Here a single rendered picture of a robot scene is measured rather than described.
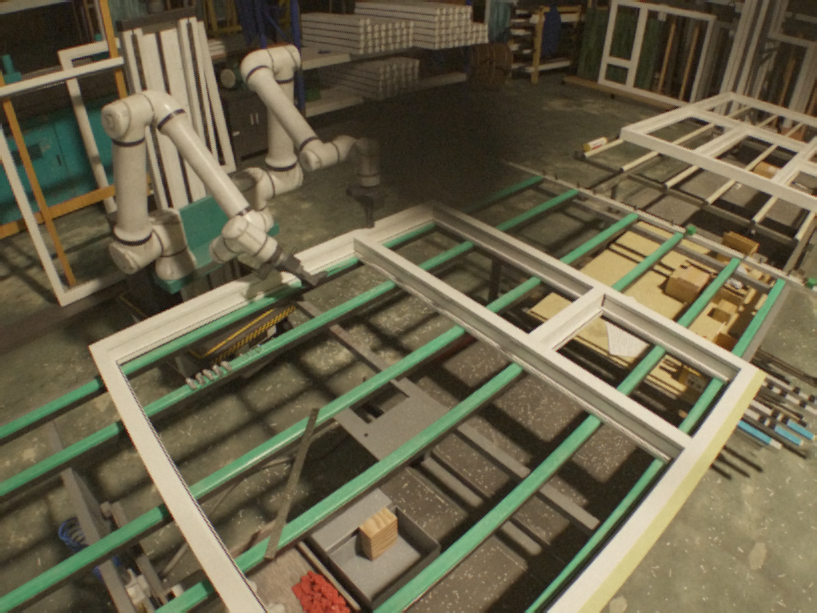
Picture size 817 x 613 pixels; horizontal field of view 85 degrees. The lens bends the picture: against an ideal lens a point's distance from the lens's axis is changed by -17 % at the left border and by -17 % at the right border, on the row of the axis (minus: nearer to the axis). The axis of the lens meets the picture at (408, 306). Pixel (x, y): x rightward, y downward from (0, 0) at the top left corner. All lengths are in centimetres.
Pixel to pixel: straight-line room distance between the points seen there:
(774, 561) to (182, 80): 326
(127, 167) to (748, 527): 287
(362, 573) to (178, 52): 211
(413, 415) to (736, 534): 163
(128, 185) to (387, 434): 127
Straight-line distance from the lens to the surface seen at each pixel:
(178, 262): 238
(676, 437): 143
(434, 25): 617
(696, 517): 253
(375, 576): 147
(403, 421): 142
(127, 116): 188
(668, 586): 231
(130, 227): 215
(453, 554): 120
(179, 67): 248
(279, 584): 149
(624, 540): 121
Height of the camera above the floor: 193
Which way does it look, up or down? 37 degrees down
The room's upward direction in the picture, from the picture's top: straight up
